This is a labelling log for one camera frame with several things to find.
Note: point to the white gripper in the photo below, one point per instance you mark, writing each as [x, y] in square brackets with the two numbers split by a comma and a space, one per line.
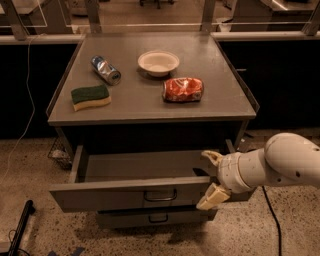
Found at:
[229, 172]

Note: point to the grey top drawer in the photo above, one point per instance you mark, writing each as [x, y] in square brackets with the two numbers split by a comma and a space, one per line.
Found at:
[125, 177]

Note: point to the grey drawer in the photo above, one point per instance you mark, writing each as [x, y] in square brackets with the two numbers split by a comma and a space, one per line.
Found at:
[125, 177]
[152, 216]

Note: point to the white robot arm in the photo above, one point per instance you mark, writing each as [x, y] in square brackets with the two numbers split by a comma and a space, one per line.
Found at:
[286, 159]

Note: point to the grey bottom drawer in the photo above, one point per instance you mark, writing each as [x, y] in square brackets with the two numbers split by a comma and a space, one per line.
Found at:
[152, 216]

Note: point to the grey metal drawer cabinet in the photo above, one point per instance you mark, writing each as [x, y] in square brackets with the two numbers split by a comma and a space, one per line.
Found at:
[137, 114]

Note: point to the crushed orange soda can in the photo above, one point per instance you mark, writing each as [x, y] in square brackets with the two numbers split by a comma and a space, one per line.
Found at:
[182, 90]

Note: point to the white paper bowl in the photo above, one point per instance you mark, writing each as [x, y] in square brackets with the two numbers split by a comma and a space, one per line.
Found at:
[158, 63]

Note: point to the blue silver soda can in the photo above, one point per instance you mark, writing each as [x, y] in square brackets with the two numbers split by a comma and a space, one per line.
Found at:
[105, 70]

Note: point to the green yellow sponge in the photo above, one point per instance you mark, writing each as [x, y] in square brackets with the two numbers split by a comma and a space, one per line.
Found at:
[87, 97]

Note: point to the black bar on floor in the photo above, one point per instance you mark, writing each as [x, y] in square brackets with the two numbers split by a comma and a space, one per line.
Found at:
[27, 211]

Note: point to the wire mesh basket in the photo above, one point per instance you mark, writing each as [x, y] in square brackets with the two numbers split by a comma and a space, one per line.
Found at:
[59, 155]

